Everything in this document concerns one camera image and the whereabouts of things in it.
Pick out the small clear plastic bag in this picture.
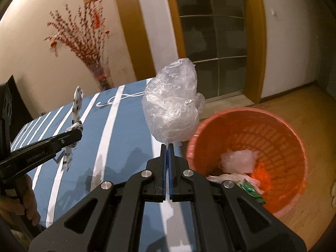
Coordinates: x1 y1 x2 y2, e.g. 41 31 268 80
220 148 256 174

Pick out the red berry branch decoration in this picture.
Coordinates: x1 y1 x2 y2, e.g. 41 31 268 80
43 4 114 91

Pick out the pink plastic bag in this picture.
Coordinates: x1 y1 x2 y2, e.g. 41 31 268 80
206 173 263 193

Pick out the green plastic bag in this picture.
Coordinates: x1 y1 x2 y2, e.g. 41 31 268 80
238 178 267 205

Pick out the orange plastic bag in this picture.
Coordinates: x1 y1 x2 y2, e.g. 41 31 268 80
249 161 272 191

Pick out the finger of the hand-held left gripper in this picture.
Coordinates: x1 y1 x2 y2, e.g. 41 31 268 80
52 147 67 163
10 129 83 168

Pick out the black white patterned wrapper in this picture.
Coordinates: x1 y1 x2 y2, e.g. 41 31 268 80
62 85 85 172

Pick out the glass door with wooden frame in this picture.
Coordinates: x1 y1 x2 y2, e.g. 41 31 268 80
163 0 267 105

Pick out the orange plastic waste basket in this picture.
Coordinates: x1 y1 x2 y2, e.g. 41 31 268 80
186 108 310 219

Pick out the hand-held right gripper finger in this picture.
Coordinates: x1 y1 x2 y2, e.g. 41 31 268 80
28 144 168 252
168 144 307 252

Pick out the large clear plastic bag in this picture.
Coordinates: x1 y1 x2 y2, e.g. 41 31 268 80
142 57 206 145

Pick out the person's left hand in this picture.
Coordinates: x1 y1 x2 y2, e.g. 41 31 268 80
0 175 41 226

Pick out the red hanging ornament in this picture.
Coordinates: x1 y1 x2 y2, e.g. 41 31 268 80
82 0 103 29

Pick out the blue white striped tablecloth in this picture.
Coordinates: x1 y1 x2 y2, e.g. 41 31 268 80
10 77 210 252

